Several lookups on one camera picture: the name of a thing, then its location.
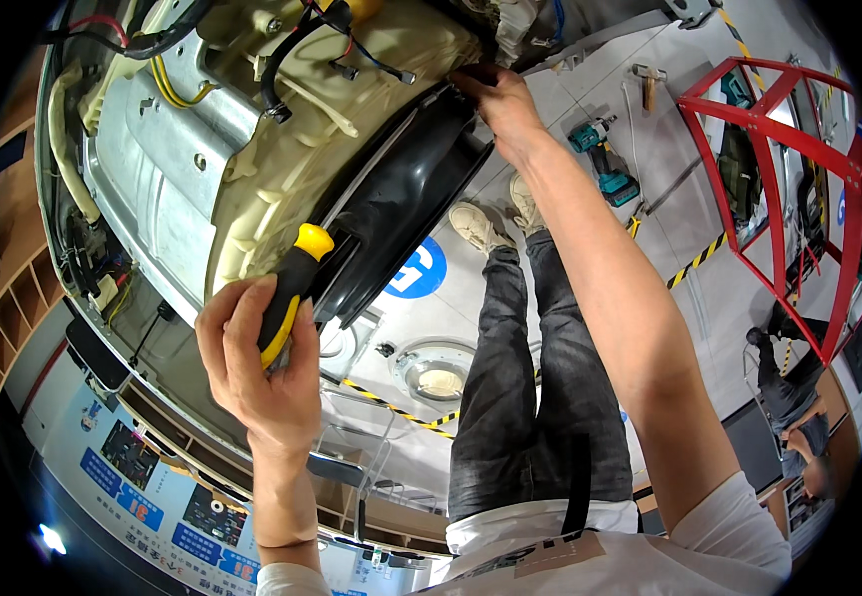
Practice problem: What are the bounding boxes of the person's left hand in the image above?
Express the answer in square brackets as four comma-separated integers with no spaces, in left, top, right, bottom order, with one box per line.
[194,274,322,457]

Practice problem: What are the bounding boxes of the person's right hand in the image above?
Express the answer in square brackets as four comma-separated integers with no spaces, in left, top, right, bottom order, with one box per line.
[449,66,551,168]

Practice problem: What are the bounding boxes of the black rubber door gasket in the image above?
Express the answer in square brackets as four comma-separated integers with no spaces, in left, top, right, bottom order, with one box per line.
[312,80,496,330]

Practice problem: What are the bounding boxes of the black yellow handled screwdriver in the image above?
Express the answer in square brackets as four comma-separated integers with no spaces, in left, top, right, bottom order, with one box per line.
[256,222,336,371]

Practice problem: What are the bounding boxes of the cream plastic washer tub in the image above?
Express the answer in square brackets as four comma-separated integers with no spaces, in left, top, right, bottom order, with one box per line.
[200,0,486,299]

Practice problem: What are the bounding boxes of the blue round floor sticker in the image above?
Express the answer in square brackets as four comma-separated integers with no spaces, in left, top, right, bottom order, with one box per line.
[382,236,449,301]

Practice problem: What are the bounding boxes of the green bag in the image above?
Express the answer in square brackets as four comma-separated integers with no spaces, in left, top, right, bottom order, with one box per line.
[716,123,765,226]

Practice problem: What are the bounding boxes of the person's legs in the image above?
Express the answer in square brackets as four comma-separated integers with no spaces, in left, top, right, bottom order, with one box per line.
[447,173,636,524]

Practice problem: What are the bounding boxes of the person's body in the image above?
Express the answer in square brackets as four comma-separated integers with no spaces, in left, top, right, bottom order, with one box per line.
[256,471,793,596]

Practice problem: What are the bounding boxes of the wooden cubby shelf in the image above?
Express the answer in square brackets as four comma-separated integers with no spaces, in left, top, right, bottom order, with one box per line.
[0,242,69,409]

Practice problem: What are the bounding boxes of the teal cordless drill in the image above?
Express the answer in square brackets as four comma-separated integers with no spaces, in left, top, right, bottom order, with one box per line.
[567,115,641,209]

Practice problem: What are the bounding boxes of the wooden handled hammer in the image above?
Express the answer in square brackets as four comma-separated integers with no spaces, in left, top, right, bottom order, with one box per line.
[631,63,669,113]

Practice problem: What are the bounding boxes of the black rubber hose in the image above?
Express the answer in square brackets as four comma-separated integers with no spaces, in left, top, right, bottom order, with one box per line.
[260,2,355,125]

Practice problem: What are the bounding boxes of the red metal frame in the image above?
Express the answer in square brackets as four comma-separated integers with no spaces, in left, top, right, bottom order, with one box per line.
[676,56,862,367]

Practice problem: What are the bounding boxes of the yellow green wire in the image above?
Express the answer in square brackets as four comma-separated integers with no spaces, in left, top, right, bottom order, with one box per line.
[148,54,221,110]

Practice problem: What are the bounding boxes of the blue white wall poster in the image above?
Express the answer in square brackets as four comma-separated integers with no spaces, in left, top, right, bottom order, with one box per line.
[42,402,262,596]

